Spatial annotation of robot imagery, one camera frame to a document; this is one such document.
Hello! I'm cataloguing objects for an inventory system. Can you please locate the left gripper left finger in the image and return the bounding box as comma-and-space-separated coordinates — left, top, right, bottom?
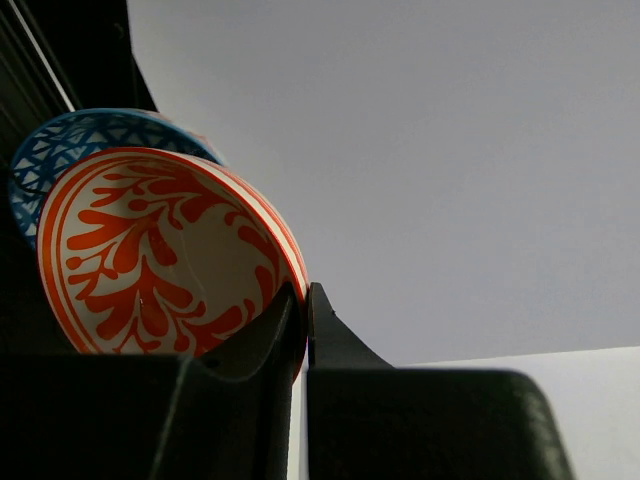
1, 284, 295, 479

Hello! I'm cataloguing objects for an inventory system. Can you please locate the black drainer tray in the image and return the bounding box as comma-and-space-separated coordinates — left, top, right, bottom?
0, 0, 161, 166

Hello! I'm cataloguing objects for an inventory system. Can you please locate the blue patterned bowl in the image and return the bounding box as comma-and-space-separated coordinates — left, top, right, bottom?
8, 108, 224, 248

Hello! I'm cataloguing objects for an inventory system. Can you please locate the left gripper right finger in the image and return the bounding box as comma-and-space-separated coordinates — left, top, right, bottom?
306, 283, 574, 480

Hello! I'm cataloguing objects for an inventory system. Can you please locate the orange floral bowl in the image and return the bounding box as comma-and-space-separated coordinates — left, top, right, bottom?
36, 147, 309, 356

